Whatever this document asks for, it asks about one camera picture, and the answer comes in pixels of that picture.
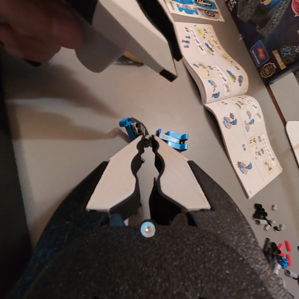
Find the grey desk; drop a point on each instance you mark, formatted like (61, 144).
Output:
(70, 151)

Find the open instruction booklet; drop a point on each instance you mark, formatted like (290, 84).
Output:
(233, 116)

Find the blue yellow brick vehicle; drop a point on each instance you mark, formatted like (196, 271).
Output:
(130, 59)

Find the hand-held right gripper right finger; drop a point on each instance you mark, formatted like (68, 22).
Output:
(182, 182)

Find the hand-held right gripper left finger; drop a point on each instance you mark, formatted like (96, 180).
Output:
(114, 182)

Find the dark blue toy kit box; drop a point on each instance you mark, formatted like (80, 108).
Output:
(268, 28)

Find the person's left hand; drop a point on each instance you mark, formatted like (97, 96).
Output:
(35, 28)

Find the pile of small brick parts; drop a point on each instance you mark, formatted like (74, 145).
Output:
(275, 252)

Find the white stand base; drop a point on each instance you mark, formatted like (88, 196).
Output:
(294, 140)

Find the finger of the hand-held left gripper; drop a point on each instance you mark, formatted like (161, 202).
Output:
(140, 35)

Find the blue sticker sheet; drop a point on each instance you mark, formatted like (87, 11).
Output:
(193, 9)

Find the blue beams black axle assembly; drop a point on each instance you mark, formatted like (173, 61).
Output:
(174, 140)

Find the blue grey brick assembly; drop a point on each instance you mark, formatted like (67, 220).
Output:
(130, 129)

